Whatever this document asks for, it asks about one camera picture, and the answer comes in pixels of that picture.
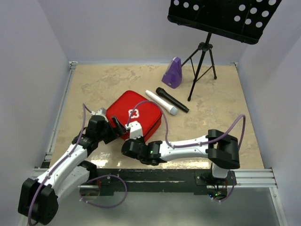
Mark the red black medicine case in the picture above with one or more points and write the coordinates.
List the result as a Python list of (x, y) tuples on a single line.
[(147, 114)]

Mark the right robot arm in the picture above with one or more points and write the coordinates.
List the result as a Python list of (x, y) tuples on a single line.
[(220, 148)]

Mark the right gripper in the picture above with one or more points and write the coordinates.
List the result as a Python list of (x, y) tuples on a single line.
[(141, 138)]

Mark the black microphone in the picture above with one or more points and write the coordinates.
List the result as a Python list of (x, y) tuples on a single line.
[(162, 93)]

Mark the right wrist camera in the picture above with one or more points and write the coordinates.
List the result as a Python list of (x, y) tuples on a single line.
[(135, 130)]

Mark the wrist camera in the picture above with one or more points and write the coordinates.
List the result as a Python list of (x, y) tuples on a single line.
[(101, 112), (135, 130)]

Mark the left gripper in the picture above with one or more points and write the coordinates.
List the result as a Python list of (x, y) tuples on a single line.
[(113, 135)]

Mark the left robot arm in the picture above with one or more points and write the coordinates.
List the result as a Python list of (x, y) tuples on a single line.
[(40, 196)]

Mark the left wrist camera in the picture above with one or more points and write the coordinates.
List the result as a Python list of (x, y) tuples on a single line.
[(101, 112)]

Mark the purple metronome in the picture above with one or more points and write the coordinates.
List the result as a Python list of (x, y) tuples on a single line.
[(173, 74)]

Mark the black music stand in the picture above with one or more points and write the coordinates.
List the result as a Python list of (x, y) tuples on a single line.
[(240, 20)]

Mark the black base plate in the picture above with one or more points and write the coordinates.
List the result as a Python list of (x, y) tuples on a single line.
[(196, 181)]

